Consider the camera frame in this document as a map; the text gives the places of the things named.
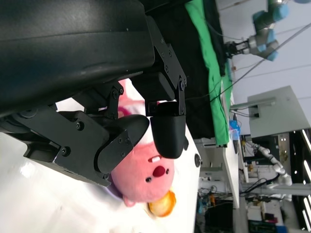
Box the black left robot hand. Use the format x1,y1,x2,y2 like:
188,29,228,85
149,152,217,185
0,0,190,187

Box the pink plush beaver doll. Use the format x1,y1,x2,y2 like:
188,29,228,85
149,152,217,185
110,79,177,207

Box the black backdrop cloth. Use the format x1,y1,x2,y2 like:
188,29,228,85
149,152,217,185
145,0,228,140

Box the green cloth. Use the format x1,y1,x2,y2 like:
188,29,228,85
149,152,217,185
184,0,234,148

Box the orange striped bread bun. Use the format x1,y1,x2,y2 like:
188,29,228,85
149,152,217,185
148,190,176,217

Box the white desk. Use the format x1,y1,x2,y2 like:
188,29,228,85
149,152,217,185
201,138,241,210

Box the grey metal cabinet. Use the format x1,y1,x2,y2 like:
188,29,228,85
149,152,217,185
247,85,311,139

